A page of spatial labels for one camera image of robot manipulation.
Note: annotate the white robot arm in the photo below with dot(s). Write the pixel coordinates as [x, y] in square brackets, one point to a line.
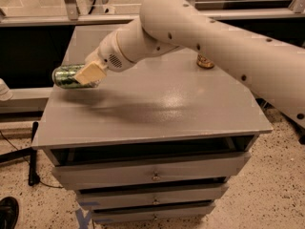
[271, 69]

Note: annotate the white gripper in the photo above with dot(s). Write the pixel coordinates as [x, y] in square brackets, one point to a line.
[107, 56]

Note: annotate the black shoe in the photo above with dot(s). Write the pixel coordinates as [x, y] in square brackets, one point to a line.
[9, 213]

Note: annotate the middle grey drawer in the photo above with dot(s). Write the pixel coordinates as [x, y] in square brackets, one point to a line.
[163, 196]

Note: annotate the black stand leg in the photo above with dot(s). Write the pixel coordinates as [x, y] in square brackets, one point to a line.
[28, 155]

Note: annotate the bottom grey drawer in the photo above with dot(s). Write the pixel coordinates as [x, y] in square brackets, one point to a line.
[178, 210]

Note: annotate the grey metal railing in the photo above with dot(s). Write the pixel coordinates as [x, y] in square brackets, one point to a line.
[47, 12]

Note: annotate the grey drawer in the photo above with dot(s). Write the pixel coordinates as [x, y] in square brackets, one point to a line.
[82, 177]
[178, 210]
[163, 196]

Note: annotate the top grey drawer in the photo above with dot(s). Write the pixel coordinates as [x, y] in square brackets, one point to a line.
[82, 177]

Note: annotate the gold soda can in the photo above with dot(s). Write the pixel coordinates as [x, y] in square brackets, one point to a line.
[204, 62]

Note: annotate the white plastic object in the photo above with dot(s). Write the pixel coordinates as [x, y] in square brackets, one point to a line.
[5, 92]

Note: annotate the blue tape mark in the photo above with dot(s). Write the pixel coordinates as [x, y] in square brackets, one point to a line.
[85, 221]

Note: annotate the green soda can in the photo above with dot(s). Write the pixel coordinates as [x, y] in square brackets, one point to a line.
[63, 77]

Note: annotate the grey drawer cabinet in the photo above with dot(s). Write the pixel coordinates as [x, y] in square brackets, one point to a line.
[164, 107]

